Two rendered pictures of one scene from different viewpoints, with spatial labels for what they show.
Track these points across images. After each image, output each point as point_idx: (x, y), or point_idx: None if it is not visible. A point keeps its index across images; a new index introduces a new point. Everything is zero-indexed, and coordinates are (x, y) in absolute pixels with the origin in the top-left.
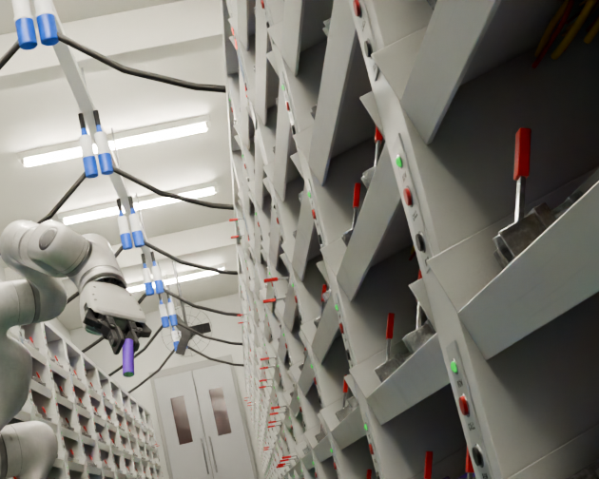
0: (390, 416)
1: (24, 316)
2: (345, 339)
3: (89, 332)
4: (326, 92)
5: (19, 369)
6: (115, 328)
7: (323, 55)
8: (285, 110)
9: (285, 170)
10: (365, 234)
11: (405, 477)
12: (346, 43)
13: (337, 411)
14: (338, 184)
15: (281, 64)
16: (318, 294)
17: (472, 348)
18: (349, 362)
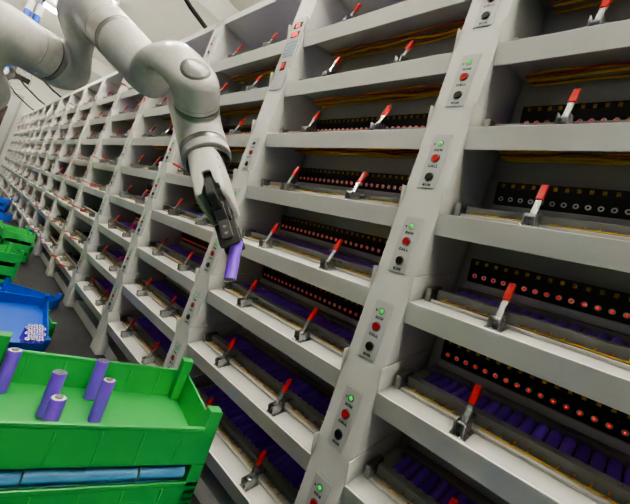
0: (427, 447)
1: (38, 69)
2: (373, 335)
3: (198, 201)
4: None
5: None
6: (231, 220)
7: (475, 150)
8: (390, 141)
9: (308, 147)
10: (613, 390)
11: (363, 450)
12: None
13: (217, 280)
14: (438, 239)
15: (457, 131)
16: (248, 210)
17: None
18: (354, 342)
